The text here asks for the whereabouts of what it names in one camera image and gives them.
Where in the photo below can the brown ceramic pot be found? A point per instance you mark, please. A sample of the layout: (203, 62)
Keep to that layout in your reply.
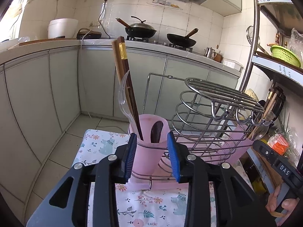
(218, 57)

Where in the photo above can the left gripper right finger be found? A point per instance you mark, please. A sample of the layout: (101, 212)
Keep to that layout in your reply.
(236, 203)

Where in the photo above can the black electric appliance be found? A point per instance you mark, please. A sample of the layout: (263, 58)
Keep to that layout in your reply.
(87, 34)

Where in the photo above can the green plastic basket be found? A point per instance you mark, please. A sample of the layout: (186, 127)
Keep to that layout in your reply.
(285, 55)

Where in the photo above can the floral bear tablecloth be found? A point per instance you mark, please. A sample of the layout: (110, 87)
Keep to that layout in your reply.
(152, 207)

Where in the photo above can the open black wok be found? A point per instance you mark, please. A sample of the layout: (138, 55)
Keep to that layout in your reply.
(182, 41)

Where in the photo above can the pink utensil cup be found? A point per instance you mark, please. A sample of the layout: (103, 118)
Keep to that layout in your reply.
(148, 154)
(232, 145)

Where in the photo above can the pink right utensil cup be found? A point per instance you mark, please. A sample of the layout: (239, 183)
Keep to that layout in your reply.
(232, 145)

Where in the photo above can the dark brown chopstick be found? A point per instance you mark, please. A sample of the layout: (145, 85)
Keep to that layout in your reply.
(129, 85)

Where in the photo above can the wire utensil rack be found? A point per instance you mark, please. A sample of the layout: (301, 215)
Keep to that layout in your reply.
(205, 111)

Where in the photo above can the clear plastic spoon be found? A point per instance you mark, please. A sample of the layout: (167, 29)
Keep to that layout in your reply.
(122, 101)

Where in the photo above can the black blender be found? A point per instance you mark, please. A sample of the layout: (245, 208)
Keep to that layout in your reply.
(278, 102)

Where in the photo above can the pink left utensil cup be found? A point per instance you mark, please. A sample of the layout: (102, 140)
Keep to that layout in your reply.
(148, 154)

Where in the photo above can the person's right hand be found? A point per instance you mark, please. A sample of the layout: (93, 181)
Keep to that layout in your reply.
(288, 205)

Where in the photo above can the orange packet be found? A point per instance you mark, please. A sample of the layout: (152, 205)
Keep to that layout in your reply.
(278, 143)

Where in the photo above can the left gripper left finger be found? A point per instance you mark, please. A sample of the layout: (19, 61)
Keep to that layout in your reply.
(88, 188)

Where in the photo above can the lidded black wok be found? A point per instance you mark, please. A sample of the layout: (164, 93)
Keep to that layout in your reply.
(138, 30)

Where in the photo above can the pink drip tray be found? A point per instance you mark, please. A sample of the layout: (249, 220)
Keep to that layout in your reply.
(160, 179)

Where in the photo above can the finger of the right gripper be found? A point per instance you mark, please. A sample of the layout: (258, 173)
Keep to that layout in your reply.
(272, 157)

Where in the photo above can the light bamboo chopstick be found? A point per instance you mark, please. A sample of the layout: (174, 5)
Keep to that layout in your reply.
(120, 74)

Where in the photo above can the white rice cooker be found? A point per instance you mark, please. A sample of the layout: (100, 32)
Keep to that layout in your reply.
(62, 27)

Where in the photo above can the small steel kettle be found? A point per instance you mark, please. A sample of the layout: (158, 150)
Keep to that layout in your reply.
(210, 53)

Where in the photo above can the metal storage shelf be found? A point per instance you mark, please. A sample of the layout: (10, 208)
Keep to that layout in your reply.
(283, 65)

